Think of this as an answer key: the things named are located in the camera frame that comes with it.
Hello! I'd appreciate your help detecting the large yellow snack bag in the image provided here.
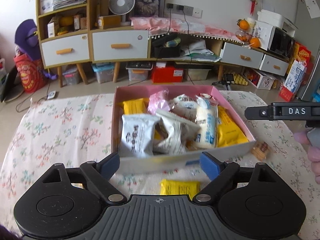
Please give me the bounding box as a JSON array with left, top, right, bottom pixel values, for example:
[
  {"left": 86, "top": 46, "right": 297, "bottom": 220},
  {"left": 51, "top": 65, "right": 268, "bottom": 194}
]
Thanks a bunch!
[{"left": 217, "top": 106, "right": 248, "bottom": 147}]

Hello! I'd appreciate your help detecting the white black snack pack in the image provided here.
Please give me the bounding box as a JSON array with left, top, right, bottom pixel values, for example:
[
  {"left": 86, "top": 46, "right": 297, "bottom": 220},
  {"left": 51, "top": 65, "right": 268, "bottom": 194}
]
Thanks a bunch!
[{"left": 119, "top": 114, "right": 161, "bottom": 159}]

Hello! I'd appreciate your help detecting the small yellow snack pack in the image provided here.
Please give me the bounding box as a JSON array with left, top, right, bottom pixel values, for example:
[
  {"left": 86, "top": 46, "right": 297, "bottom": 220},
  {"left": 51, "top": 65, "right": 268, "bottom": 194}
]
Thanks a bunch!
[{"left": 160, "top": 179, "right": 201, "bottom": 200}]

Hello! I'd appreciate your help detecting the white grey snack bag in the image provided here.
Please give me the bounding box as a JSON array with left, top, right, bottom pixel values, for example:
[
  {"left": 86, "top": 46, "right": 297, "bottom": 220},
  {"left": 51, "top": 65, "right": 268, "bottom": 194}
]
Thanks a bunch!
[{"left": 153, "top": 109, "right": 200, "bottom": 155}]

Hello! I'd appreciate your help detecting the blue white long pack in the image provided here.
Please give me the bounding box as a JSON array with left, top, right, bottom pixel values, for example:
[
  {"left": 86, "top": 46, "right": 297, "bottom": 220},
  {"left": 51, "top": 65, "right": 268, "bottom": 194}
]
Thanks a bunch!
[{"left": 194, "top": 96, "right": 218, "bottom": 149}]

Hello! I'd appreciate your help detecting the brown cake pack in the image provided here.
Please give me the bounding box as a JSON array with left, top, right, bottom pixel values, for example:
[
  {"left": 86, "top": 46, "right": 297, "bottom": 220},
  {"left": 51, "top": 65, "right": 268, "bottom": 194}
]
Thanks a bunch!
[{"left": 251, "top": 141, "right": 270, "bottom": 161}]

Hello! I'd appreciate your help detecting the yellow ribbed snack bag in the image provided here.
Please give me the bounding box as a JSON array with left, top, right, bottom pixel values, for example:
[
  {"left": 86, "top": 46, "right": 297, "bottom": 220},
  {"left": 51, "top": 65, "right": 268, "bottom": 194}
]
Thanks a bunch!
[{"left": 117, "top": 98, "right": 149, "bottom": 115}]

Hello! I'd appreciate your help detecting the pink snack pack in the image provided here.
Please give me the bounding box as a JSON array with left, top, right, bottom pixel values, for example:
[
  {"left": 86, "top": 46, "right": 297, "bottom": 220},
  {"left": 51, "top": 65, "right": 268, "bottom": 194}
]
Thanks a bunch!
[{"left": 148, "top": 89, "right": 171, "bottom": 115}]

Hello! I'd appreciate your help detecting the red candy pack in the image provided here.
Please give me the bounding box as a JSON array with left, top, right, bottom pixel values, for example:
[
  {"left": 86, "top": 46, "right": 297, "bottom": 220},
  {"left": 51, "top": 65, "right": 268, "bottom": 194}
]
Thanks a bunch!
[{"left": 199, "top": 93, "right": 213, "bottom": 99}]

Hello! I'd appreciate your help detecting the pink gloved right hand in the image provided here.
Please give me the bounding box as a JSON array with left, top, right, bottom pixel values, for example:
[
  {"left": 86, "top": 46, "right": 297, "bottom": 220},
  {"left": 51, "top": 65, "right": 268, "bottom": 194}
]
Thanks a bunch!
[{"left": 293, "top": 131, "right": 320, "bottom": 184}]

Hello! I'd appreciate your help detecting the blue white milk carton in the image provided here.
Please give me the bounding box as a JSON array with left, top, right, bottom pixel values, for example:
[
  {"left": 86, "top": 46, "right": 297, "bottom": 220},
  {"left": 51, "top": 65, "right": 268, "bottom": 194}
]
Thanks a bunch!
[{"left": 279, "top": 60, "right": 306, "bottom": 102}]

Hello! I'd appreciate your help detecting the pink cardboard box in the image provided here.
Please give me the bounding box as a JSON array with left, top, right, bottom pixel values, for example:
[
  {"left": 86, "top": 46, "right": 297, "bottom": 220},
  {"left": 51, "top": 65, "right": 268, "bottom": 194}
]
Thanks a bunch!
[{"left": 111, "top": 85, "right": 255, "bottom": 174}]

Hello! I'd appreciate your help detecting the floral tablecloth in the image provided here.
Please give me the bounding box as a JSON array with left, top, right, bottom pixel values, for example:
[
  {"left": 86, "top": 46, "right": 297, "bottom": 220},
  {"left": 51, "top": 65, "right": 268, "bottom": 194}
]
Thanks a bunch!
[{"left": 1, "top": 94, "right": 319, "bottom": 239}]

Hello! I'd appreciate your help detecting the yellow egg tray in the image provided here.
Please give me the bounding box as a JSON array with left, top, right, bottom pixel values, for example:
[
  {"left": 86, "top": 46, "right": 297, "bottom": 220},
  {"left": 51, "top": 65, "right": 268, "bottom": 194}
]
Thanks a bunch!
[{"left": 233, "top": 74, "right": 248, "bottom": 86}]

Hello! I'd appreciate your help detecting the white microwave oven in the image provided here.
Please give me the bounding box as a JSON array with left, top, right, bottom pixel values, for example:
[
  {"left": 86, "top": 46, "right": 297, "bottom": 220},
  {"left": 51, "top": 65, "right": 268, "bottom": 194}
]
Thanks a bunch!
[{"left": 252, "top": 21, "right": 296, "bottom": 60}]

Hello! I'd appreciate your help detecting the orange fruit lower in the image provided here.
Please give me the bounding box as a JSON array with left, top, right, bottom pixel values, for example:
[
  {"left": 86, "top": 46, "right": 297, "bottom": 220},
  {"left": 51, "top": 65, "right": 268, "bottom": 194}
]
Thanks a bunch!
[{"left": 249, "top": 37, "right": 261, "bottom": 48}]

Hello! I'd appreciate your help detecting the orange fruit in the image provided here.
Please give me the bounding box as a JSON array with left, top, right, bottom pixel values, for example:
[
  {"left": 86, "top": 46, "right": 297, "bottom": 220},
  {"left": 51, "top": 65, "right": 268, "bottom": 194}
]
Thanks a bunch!
[
  {"left": 249, "top": 37, "right": 261, "bottom": 48},
  {"left": 237, "top": 19, "right": 250, "bottom": 31}
]

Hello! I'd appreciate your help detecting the white floor charger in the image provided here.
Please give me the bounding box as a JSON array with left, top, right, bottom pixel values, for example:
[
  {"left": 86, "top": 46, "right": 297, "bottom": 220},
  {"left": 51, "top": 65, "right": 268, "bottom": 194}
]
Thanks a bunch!
[{"left": 47, "top": 91, "right": 56, "bottom": 100}]

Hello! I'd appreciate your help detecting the clear plastic bin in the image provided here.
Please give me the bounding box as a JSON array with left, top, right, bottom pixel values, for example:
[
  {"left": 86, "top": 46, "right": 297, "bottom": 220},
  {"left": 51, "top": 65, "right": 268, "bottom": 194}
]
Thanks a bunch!
[{"left": 184, "top": 69, "right": 210, "bottom": 81}]

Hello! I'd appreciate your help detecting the blue lid plastic bin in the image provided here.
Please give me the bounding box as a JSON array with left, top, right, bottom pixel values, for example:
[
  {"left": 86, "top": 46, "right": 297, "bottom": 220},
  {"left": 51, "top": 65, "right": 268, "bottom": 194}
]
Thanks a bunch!
[{"left": 92, "top": 62, "right": 115, "bottom": 84}]

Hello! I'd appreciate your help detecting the red storage box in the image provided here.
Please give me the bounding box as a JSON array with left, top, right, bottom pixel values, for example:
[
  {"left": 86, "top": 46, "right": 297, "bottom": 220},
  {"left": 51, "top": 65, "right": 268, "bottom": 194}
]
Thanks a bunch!
[{"left": 151, "top": 66, "right": 184, "bottom": 83}]

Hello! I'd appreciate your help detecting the orange fruit upper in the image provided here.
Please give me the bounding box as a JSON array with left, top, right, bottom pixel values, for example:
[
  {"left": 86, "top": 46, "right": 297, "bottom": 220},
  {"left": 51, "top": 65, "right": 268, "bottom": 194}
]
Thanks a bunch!
[{"left": 237, "top": 19, "right": 250, "bottom": 31}]

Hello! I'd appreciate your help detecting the red gift bag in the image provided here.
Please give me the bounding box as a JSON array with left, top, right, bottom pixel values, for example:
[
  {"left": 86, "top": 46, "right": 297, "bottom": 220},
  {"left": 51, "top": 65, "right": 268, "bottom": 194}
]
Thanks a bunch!
[{"left": 14, "top": 54, "right": 47, "bottom": 94}]

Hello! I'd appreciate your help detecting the black basket on console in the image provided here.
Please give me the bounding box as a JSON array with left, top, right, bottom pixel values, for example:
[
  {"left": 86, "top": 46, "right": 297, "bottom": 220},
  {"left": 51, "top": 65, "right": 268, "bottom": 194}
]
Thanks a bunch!
[{"left": 151, "top": 33, "right": 181, "bottom": 59}]

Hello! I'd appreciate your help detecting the long wooden tv console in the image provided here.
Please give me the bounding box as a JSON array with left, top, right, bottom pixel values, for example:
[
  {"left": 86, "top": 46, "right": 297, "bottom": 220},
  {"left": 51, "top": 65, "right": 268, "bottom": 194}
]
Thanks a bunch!
[{"left": 150, "top": 34, "right": 289, "bottom": 76}]

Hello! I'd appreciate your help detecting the wooden shelf cabinet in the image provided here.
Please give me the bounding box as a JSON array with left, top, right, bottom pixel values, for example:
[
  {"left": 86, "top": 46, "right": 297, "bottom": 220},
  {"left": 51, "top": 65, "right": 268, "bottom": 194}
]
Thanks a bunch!
[{"left": 36, "top": 0, "right": 151, "bottom": 83}]

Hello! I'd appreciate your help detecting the cardboard box on cabinet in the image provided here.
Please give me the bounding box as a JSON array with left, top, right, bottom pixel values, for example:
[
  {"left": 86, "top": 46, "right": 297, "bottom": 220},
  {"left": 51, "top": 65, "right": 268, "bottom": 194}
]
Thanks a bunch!
[{"left": 97, "top": 15, "right": 121, "bottom": 29}]

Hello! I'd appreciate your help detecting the pink cloth cover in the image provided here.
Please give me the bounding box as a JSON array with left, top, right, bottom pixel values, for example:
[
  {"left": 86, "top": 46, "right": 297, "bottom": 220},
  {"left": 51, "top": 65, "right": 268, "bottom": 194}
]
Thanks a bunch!
[{"left": 131, "top": 17, "right": 244, "bottom": 44}]

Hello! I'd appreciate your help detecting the purple plush toy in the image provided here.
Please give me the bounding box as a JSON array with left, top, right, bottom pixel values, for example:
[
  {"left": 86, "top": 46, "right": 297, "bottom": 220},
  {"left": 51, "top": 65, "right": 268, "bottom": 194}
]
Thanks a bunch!
[{"left": 15, "top": 19, "right": 43, "bottom": 68}]

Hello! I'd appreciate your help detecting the white desk fan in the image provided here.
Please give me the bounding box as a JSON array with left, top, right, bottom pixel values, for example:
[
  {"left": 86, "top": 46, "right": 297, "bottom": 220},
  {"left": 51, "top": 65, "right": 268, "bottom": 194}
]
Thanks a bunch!
[{"left": 108, "top": 0, "right": 136, "bottom": 26}]

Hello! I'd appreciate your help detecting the black handheld camera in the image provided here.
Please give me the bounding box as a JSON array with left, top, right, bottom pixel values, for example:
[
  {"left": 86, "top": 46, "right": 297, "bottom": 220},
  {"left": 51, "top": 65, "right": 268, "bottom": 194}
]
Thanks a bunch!
[{"left": 212, "top": 73, "right": 235, "bottom": 91}]

